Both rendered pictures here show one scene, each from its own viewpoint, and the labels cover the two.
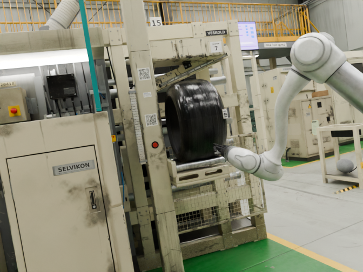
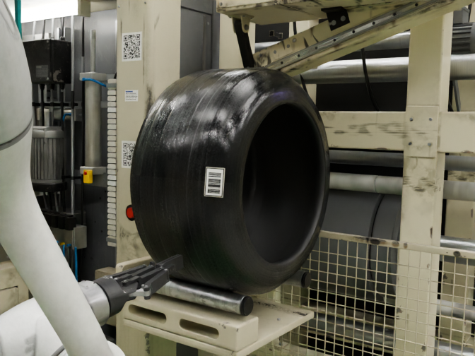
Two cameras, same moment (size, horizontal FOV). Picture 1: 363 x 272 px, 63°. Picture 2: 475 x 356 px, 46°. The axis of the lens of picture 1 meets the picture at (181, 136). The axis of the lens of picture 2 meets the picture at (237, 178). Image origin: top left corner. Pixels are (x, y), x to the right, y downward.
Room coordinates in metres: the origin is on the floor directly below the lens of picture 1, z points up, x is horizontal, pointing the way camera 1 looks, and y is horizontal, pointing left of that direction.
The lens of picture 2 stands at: (1.10, -1.18, 1.31)
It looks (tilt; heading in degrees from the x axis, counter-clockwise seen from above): 5 degrees down; 49
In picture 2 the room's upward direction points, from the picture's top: 1 degrees clockwise
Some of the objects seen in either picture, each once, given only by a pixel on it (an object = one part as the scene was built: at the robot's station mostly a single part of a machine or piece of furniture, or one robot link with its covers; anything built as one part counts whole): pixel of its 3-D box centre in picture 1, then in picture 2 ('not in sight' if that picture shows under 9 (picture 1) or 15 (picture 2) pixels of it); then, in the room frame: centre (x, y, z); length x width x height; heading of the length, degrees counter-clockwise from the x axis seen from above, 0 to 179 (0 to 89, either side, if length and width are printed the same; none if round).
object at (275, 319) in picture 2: (195, 176); (221, 317); (2.02, -0.05, 0.80); 0.37 x 0.36 x 0.02; 14
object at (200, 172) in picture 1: (200, 173); (187, 317); (1.88, -0.09, 0.84); 0.36 x 0.09 x 0.06; 104
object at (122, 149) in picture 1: (130, 191); not in sight; (2.72, 0.54, 0.61); 0.33 x 0.06 x 0.86; 14
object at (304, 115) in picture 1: (309, 128); not in sight; (6.25, -2.70, 0.62); 0.91 x 0.58 x 1.25; 114
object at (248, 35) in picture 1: (243, 36); not in sight; (5.75, -1.46, 2.60); 0.60 x 0.05 x 0.55; 114
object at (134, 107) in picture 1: (138, 126); (119, 163); (1.89, 0.26, 1.19); 0.05 x 0.04 x 0.48; 14
